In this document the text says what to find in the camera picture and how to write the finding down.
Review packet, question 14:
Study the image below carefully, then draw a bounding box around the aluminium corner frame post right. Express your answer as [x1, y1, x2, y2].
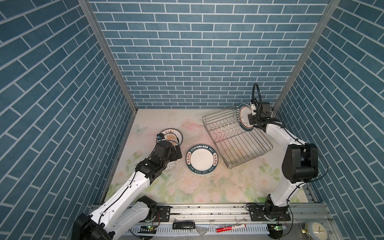
[273, 0, 341, 114]

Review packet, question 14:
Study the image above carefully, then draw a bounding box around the aluminium corner frame post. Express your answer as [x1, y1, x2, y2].
[273, 0, 341, 114]
[78, 0, 137, 115]

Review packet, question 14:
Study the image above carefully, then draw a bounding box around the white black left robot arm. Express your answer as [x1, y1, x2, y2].
[71, 140, 183, 240]

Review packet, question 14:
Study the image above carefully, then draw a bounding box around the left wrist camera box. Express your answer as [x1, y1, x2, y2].
[154, 141, 178, 162]

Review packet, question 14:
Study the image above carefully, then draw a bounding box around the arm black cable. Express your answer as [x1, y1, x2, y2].
[250, 83, 330, 238]
[97, 133, 164, 240]

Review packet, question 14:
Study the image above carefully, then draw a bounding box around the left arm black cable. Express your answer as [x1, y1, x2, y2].
[97, 133, 164, 240]

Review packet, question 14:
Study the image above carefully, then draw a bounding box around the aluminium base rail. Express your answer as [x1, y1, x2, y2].
[126, 203, 342, 240]

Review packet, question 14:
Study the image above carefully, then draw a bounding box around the right green circuit board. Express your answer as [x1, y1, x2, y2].
[267, 224, 287, 235]

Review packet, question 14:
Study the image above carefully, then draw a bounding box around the black rectangular device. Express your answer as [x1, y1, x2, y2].
[172, 221, 196, 230]

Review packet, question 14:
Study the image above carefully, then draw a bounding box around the white analog clock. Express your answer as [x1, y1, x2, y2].
[300, 221, 329, 240]

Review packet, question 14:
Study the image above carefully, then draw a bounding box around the green circuit board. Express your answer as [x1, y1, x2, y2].
[267, 224, 287, 235]
[138, 226, 157, 236]

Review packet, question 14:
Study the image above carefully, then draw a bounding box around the aluminium corner frame post left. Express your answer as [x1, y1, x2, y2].
[78, 0, 137, 115]

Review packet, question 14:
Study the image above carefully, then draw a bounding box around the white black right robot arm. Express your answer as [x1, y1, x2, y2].
[248, 99, 319, 221]

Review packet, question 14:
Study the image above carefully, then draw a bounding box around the red marker pen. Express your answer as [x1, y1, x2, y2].
[216, 224, 247, 233]

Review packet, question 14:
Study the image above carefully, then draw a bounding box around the left green circuit board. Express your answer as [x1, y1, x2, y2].
[138, 226, 157, 236]

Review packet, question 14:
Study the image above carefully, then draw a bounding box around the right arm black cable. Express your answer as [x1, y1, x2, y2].
[250, 83, 330, 238]

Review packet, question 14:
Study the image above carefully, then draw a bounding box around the rearmost plate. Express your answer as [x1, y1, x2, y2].
[161, 128, 184, 146]

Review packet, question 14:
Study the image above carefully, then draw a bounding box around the chrome wire dish rack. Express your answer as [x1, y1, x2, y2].
[202, 106, 273, 169]

